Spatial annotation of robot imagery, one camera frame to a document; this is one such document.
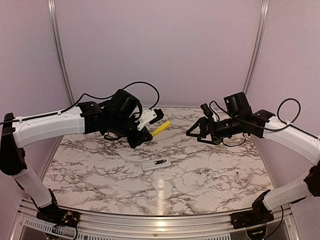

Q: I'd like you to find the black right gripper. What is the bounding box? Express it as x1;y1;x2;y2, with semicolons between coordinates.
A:
186;114;243;145

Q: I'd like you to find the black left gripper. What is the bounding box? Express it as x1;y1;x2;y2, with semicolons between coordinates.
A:
109;114;154;149

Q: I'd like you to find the yellow handled screwdriver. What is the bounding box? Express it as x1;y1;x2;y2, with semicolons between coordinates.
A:
151;121;171;137

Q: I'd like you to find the white remote control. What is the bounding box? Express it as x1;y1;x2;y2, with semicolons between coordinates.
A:
141;158;172;172

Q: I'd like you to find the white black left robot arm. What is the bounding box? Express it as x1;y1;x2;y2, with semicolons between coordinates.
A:
0;89;170;227

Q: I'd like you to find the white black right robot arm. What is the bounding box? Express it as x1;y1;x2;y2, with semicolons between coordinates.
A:
186;109;320;226

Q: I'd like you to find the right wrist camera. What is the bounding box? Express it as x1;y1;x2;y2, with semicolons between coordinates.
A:
200;103;220;122

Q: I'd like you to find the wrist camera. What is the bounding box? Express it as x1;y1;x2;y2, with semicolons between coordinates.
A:
137;109;164;131
200;103;220;122

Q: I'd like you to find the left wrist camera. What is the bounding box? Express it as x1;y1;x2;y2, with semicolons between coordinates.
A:
137;109;164;131

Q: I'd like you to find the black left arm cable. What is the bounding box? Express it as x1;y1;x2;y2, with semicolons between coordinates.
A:
0;81;161;141

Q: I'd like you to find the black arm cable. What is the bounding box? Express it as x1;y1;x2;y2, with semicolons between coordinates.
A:
276;98;320;141
0;81;161;141

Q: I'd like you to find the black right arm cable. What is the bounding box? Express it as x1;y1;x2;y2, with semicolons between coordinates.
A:
276;98;320;141

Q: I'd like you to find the aluminium front frame rail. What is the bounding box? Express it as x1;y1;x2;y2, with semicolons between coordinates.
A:
14;199;298;240

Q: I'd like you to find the aluminium right corner post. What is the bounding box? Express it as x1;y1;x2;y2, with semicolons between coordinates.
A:
242;0;270;95

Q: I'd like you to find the aluminium corner post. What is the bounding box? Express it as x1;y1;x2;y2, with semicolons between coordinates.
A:
242;0;270;95
47;0;75;105

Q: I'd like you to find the aluminium left corner post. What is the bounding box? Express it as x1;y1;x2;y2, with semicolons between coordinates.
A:
47;0;75;105

